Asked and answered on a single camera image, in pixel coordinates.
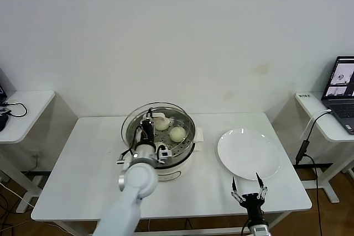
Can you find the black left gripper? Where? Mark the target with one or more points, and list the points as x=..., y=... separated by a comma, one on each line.
x=146, y=133

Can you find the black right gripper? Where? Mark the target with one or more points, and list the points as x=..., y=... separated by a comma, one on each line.
x=253, y=201

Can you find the white steamed baozi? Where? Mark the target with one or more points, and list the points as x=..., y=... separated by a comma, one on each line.
x=177, y=134
x=161, y=126

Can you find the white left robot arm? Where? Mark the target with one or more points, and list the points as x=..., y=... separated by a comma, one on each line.
x=138, y=180

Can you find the perforated steel steamer basket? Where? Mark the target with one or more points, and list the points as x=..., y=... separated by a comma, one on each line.
x=182, y=147

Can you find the white rectangular table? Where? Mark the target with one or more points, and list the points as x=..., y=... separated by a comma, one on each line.
x=253, y=220

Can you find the white round plate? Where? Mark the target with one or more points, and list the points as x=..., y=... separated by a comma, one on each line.
x=249, y=156

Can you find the cream electric cooking pot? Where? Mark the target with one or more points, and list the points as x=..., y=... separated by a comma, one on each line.
x=171, y=173

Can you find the white side table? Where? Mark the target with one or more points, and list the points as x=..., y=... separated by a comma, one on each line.
x=27, y=114
x=315, y=103

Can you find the small printed label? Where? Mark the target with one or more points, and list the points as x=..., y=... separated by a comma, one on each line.
x=304, y=96

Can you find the grey open laptop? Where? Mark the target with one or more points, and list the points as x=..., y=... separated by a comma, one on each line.
x=340, y=109

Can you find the small black usb hub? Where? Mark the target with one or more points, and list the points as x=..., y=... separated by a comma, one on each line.
x=4, y=111

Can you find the black laptop with lit screen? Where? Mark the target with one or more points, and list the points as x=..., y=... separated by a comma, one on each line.
x=7, y=84

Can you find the black computer mouse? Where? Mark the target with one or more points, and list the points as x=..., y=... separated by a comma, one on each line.
x=3, y=122

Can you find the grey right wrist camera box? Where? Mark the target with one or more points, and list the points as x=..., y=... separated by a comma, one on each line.
x=260, y=231

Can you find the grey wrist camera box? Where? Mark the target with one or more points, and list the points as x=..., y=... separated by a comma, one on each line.
x=164, y=153
x=260, y=231

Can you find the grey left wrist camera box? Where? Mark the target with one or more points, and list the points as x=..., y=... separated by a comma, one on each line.
x=164, y=153

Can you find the white wall socket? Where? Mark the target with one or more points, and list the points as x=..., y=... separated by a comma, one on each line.
x=36, y=154

